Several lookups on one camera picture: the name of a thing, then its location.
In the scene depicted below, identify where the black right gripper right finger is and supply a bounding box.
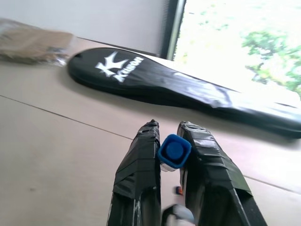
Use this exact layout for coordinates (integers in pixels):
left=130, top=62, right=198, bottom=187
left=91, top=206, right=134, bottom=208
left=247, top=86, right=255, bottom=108
left=176, top=121, right=269, bottom=226

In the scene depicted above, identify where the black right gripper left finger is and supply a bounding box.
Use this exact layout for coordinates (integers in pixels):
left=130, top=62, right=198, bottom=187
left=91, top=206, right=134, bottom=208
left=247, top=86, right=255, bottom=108
left=106, top=119, right=162, bottom=226

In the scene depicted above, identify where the blue capped marker pen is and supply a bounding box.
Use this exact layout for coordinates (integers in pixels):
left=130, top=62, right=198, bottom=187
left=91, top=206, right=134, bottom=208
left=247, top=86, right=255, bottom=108
left=157, top=134, right=192, bottom=174

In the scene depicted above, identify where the grey black rounded object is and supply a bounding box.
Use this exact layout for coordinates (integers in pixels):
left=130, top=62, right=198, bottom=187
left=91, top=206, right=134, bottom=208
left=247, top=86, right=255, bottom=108
left=162, top=204, right=196, bottom=226

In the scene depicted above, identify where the black racket cover bag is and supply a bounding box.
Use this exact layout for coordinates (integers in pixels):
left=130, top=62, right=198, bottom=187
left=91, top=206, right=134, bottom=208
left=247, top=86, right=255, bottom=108
left=66, top=47, right=301, bottom=140

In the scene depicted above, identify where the brown package in clear plastic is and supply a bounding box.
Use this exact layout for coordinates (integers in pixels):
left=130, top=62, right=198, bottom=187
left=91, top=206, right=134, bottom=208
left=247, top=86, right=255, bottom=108
left=0, top=17, right=74, bottom=68

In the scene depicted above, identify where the dark window frame post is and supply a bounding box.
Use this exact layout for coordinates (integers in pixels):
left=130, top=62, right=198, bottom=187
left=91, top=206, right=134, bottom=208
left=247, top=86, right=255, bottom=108
left=159, top=0, right=188, bottom=60

